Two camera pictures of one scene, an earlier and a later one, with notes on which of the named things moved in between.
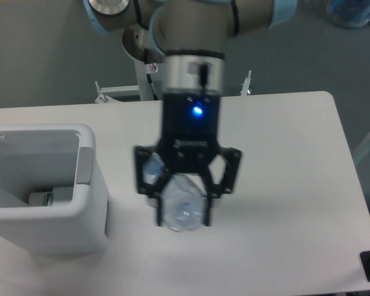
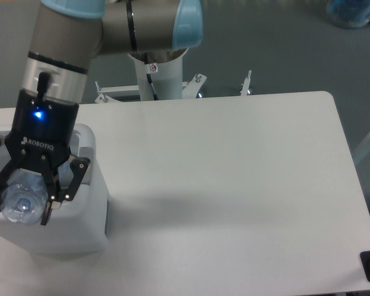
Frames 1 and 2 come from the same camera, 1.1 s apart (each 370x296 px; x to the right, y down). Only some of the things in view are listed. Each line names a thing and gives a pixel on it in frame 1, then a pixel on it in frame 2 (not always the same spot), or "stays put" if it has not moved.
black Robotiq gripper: (190, 140) → (42, 130)
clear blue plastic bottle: (183, 196) → (24, 197)
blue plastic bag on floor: (353, 13) stays put
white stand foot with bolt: (246, 84) stays put
